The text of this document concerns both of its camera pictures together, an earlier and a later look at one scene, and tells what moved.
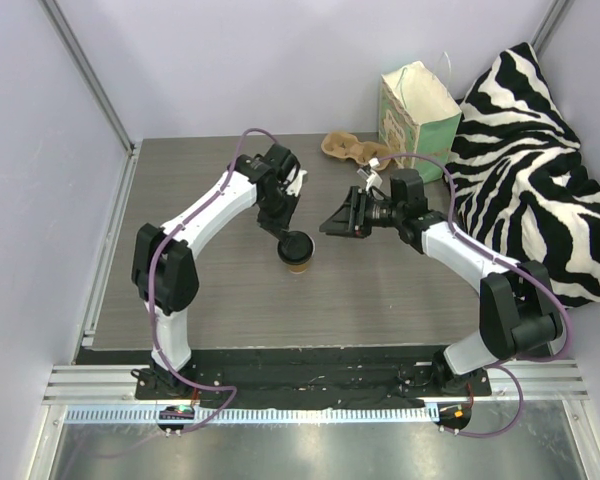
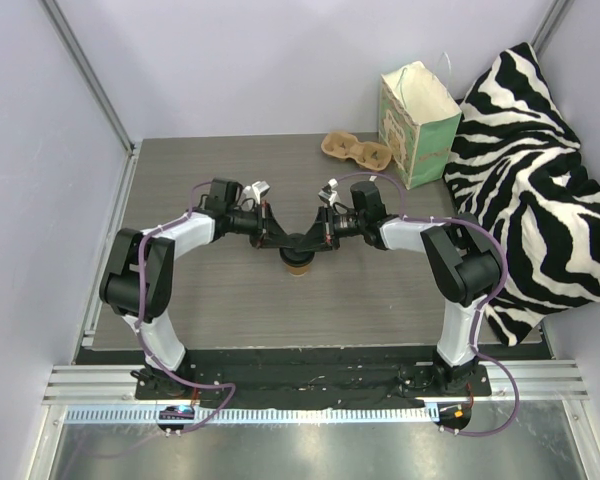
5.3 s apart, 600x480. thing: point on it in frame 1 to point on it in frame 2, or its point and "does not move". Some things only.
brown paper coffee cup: [298, 268] does not move
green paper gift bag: [416, 114] does not move
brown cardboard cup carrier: [346, 146] does not move
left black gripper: [273, 220] to [266, 225]
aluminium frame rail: [116, 383] does not move
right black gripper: [356, 218] to [325, 227]
